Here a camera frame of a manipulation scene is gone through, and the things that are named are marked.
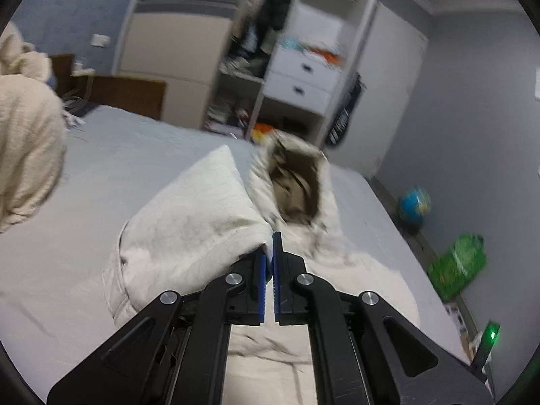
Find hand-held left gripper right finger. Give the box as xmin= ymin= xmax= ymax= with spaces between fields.
xmin=272 ymin=231 xmax=494 ymax=405

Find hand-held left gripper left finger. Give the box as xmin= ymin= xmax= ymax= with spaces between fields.
xmin=46 ymin=248 xmax=271 ymax=405

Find dark hanging clothes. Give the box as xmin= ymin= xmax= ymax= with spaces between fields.
xmin=253 ymin=0 xmax=296 ymax=51

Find green shopping bag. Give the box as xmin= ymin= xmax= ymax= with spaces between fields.
xmin=428 ymin=233 xmax=486 ymax=302

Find orange toy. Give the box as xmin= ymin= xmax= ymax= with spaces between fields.
xmin=251 ymin=122 xmax=276 ymax=144

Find blue globe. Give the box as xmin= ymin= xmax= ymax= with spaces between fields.
xmin=399 ymin=186 xmax=433 ymax=231

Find black racket bag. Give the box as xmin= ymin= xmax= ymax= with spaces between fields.
xmin=327 ymin=74 xmax=363 ymax=148

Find white wardrobe drawer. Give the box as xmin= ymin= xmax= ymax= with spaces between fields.
xmin=270 ymin=46 xmax=344 ymax=89
xmin=262 ymin=72 xmax=334 ymax=114

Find bed with grey sheet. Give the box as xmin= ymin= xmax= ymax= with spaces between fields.
xmin=0 ymin=103 xmax=471 ymax=393

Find white door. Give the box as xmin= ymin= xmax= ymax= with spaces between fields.
xmin=358 ymin=2 xmax=429 ymax=178

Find brown wooden headboard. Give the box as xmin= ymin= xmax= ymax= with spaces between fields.
xmin=50 ymin=53 xmax=167 ymax=121

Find white open wardrobe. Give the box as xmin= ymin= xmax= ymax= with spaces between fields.
xmin=112 ymin=0 xmax=384 ymax=148

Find cream knitted blanket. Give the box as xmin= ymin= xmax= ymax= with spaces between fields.
xmin=0 ymin=21 xmax=68 ymax=235

